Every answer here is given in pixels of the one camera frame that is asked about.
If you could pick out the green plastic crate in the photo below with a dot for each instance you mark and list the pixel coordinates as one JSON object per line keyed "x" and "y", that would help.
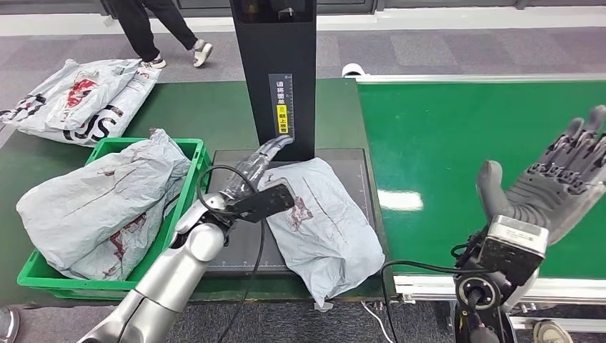
{"x": 189, "y": 151}

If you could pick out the black scanner base plate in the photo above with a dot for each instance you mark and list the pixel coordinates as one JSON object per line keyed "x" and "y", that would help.
{"x": 232, "y": 255}

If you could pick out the person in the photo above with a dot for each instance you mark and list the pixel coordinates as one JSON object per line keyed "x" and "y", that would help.
{"x": 142, "y": 28}

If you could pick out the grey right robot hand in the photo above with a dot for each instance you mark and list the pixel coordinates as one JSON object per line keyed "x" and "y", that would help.
{"x": 544, "y": 199}

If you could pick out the white parcel bag black letters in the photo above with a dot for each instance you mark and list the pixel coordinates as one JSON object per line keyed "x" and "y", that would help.
{"x": 128, "y": 104}

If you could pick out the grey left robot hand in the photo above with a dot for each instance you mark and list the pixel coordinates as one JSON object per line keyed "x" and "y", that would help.
{"x": 253, "y": 165}

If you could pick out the green conveyor belt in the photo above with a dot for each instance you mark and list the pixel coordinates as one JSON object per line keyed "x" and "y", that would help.
{"x": 426, "y": 132}

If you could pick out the black scanner column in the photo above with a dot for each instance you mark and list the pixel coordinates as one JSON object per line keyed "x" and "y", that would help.
{"x": 274, "y": 47}

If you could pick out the grey caster wheel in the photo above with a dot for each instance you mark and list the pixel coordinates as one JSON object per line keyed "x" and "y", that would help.
{"x": 551, "y": 333}

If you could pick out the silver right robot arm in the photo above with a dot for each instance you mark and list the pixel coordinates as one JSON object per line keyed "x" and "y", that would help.
{"x": 487, "y": 303}

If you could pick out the black yellow label strip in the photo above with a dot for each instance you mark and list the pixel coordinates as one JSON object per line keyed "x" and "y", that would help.
{"x": 281, "y": 106}

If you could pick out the grey rounded floor object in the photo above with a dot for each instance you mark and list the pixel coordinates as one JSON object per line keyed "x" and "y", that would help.
{"x": 7, "y": 324}

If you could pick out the aluminium conveyor frame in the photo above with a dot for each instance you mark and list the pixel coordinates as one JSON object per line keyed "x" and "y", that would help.
{"x": 426, "y": 286}

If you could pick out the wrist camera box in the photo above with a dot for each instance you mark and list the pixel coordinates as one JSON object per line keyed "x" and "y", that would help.
{"x": 265, "y": 201}
{"x": 513, "y": 248}

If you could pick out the white parcel bag faint print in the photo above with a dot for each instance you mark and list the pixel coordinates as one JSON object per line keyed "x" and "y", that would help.
{"x": 326, "y": 227}

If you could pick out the grey parcel bag red print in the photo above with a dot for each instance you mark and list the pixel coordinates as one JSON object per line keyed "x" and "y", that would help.
{"x": 123, "y": 251}

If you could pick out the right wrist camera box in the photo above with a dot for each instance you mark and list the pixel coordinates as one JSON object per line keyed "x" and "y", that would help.
{"x": 513, "y": 248}

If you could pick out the dark green work table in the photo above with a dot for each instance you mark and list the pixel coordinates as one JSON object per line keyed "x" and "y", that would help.
{"x": 199, "y": 109}

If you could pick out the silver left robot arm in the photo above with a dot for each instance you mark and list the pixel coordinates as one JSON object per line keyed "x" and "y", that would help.
{"x": 175, "y": 279}

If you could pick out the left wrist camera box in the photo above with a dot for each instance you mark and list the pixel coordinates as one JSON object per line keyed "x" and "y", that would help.
{"x": 265, "y": 201}

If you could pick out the white parcel bag red logo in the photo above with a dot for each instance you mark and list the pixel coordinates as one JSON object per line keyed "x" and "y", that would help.
{"x": 80, "y": 90}

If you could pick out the white conveyor roller end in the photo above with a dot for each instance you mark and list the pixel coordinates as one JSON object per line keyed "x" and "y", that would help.
{"x": 354, "y": 70}

